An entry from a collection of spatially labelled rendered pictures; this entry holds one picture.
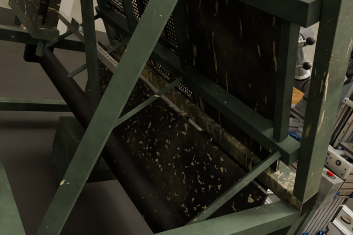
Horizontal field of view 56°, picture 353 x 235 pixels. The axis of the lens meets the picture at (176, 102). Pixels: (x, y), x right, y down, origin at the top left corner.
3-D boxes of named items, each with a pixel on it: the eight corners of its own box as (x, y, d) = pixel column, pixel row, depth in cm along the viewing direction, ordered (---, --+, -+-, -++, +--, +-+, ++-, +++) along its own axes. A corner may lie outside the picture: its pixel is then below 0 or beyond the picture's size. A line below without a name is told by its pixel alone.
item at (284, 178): (300, 217, 162) (315, 205, 166) (302, 204, 155) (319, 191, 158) (111, 47, 312) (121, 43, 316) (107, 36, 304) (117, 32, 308)
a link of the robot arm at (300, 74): (303, 97, 234) (293, 29, 203) (290, 88, 246) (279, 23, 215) (318, 89, 235) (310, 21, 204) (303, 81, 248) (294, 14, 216)
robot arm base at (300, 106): (304, 107, 242) (310, 95, 238) (319, 118, 230) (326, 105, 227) (290, 105, 234) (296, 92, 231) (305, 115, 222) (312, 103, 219)
